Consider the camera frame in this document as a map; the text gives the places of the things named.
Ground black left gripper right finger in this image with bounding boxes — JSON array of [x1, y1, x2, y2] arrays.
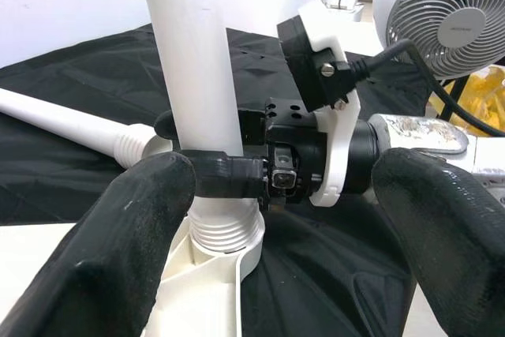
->
[[372, 147, 505, 337]]

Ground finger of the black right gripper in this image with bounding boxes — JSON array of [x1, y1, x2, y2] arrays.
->
[[185, 149, 266, 200], [154, 106, 266, 147]]

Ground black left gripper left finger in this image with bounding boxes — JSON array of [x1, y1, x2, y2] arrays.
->
[[0, 153, 197, 337]]

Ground white plastic table leg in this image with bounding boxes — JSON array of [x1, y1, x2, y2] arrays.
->
[[0, 88, 174, 169], [136, 0, 266, 254]]

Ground yellow plastic items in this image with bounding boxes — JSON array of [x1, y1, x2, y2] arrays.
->
[[428, 64, 505, 139]]

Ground black fabric table cover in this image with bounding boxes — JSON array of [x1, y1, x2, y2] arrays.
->
[[0, 23, 435, 337]]

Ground white floor fan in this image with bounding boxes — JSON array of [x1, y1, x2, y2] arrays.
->
[[372, 0, 505, 82]]

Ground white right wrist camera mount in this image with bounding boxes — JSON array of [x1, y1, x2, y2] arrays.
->
[[275, 0, 362, 208]]

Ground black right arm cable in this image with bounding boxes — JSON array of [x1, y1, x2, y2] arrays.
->
[[350, 39, 505, 137]]

